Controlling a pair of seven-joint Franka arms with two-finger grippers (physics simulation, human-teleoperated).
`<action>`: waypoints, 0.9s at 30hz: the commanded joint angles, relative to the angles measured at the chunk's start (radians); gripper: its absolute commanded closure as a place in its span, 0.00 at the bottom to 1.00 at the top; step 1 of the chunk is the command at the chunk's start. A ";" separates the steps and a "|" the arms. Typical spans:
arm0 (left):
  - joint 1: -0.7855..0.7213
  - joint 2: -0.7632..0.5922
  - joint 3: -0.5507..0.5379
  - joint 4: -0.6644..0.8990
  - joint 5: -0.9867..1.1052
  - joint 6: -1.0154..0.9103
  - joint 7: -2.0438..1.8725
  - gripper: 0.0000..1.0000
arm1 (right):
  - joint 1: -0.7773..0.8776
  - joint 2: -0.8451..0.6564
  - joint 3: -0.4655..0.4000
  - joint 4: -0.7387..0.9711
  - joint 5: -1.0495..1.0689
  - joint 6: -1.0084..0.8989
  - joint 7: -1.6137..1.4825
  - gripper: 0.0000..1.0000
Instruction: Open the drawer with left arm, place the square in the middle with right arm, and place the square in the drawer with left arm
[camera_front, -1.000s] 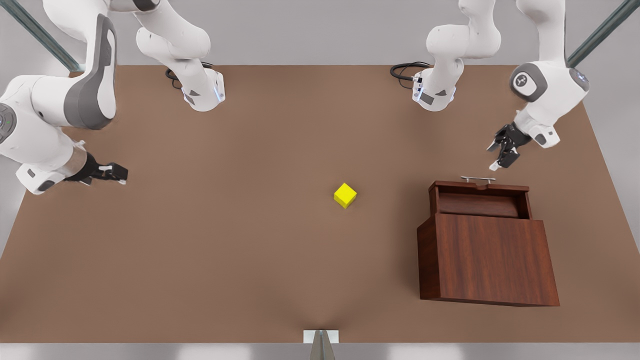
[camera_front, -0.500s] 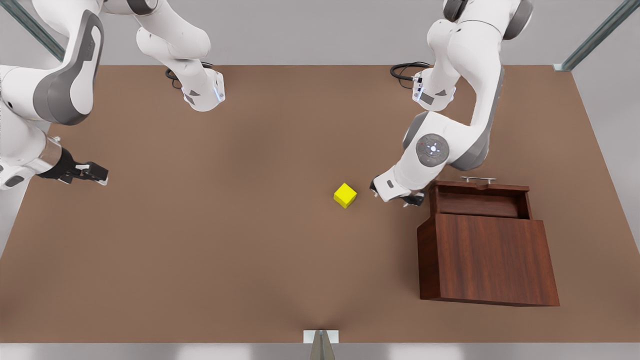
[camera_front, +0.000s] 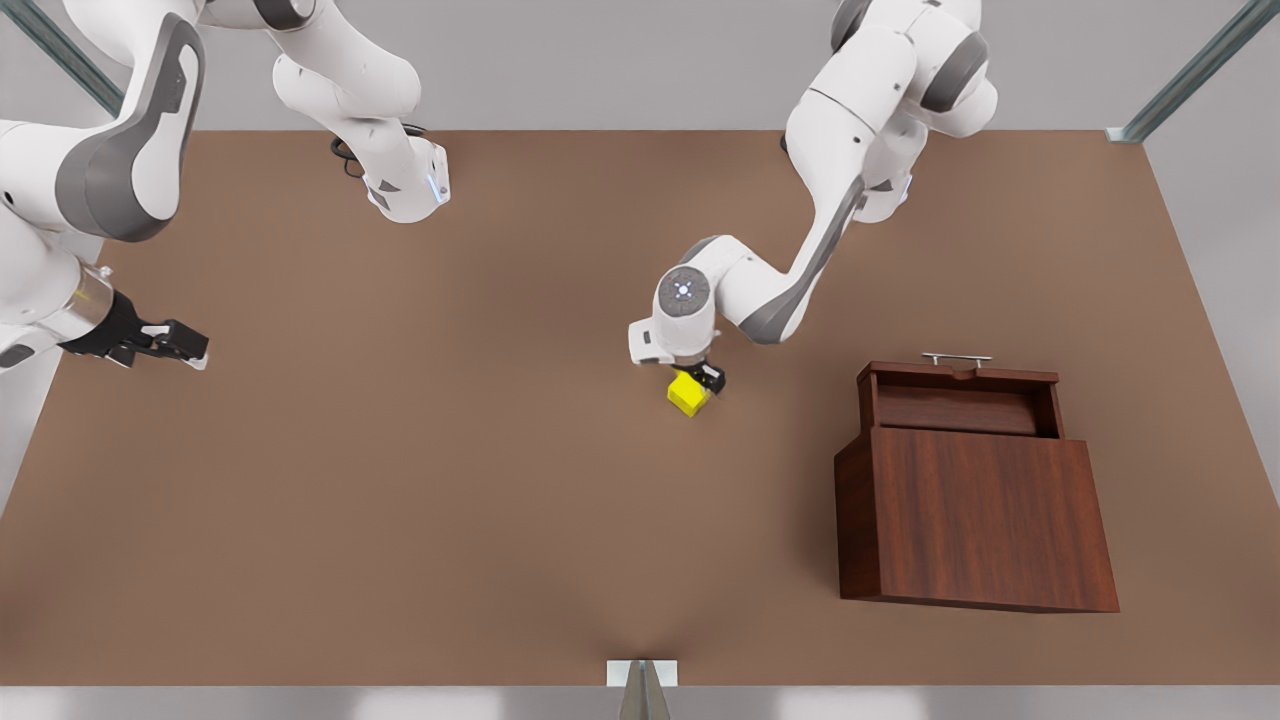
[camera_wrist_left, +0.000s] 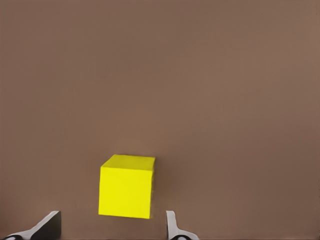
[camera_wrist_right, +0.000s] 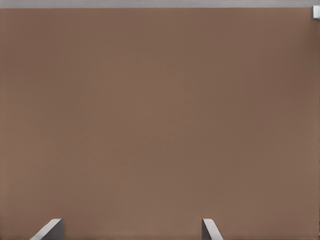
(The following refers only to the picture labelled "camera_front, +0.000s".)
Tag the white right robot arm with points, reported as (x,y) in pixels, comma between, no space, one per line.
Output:
(330,95)

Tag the silver frame post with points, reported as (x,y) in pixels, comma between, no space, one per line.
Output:
(643,690)
(70,50)
(1190,75)

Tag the yellow square block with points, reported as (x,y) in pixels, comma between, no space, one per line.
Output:
(687,395)

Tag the dark wooden cabinet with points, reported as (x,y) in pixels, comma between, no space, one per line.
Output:
(975,520)

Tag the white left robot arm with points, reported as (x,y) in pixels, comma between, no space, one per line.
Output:
(850,130)

